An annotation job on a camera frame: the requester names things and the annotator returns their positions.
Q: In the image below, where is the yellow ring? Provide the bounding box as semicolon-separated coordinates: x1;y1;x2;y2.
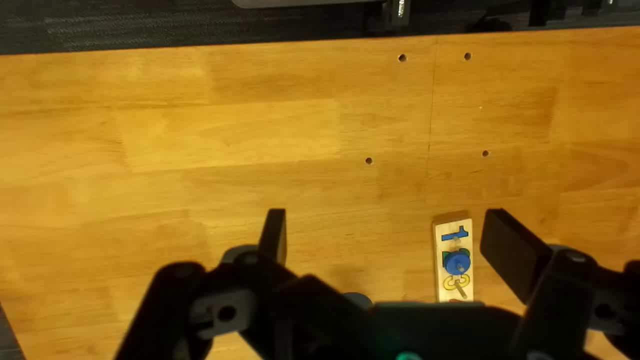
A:
448;276;475;300

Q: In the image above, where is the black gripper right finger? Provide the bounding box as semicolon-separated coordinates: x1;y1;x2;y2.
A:
479;209;640;360

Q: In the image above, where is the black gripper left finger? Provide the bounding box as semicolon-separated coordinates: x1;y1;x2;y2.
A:
117;209;376;360

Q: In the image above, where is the wooden peg stand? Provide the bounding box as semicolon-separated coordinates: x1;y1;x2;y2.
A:
433;214;479;305

